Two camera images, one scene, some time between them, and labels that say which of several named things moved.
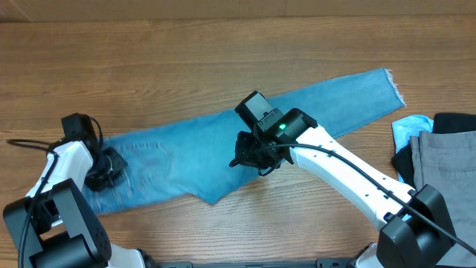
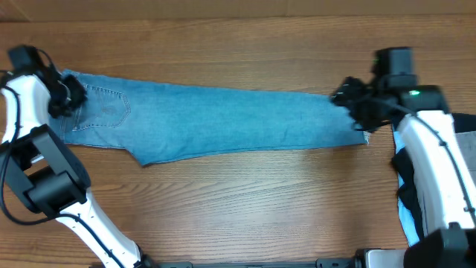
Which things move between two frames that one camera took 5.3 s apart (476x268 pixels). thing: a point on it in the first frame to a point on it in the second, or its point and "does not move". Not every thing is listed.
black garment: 443,122 does not move
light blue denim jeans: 209,164 to 160,122
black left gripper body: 106,171 to 67,96
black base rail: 320,263 does not move
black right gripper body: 245,150 to 352,100
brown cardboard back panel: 67,10 does not move
